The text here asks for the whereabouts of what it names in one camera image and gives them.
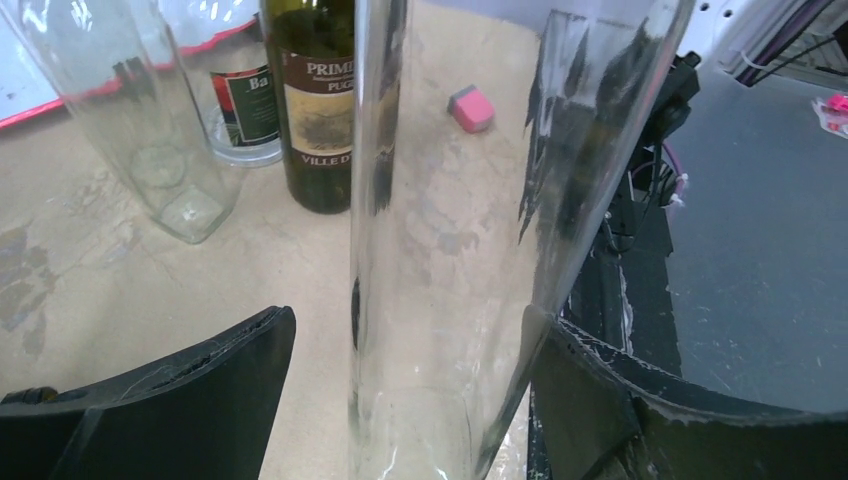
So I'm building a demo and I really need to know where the pink eraser block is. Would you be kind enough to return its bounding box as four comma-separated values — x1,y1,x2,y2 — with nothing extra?
447,85,495,134

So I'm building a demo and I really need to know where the pink framed whiteboard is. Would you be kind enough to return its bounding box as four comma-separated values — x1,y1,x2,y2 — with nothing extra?
1,1,260,128

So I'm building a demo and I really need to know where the dark bottle beige label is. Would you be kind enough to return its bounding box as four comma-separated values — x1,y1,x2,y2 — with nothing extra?
260,0,355,214

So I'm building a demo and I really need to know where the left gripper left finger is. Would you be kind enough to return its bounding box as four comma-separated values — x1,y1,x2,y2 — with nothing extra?
1,306,296,479

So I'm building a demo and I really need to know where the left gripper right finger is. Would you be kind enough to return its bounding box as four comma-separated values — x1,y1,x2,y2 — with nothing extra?
527,310,847,479

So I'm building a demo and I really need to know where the clear bottle green label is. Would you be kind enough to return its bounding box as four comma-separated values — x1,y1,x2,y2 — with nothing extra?
157,0,282,168

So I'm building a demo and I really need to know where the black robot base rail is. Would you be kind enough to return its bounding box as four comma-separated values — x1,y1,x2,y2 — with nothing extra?
526,51,704,480

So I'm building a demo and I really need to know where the clear square glass bottle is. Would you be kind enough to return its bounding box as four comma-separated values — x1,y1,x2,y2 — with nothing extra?
1,1,244,244

